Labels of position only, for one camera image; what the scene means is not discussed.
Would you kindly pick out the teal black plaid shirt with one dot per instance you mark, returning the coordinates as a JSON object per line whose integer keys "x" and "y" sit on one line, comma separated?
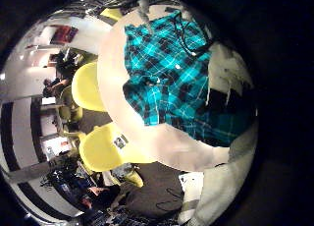
{"x": 167, "y": 78}

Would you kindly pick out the yellow plastic chair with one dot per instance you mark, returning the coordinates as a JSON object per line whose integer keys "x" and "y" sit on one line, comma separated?
{"x": 86, "y": 86}
{"x": 111, "y": 13}

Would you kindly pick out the seated person in dark clothes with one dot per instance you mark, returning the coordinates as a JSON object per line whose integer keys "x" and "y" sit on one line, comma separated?
{"x": 52, "y": 86}

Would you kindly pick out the yellow chair with sticker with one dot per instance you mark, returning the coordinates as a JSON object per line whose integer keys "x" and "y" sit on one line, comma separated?
{"x": 104, "y": 150}

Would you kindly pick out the person in dark top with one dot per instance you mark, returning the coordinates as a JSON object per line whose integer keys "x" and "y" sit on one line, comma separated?
{"x": 94, "y": 195}

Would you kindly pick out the red wall poster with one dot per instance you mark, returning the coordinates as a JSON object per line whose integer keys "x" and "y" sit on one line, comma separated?
{"x": 63, "y": 34}

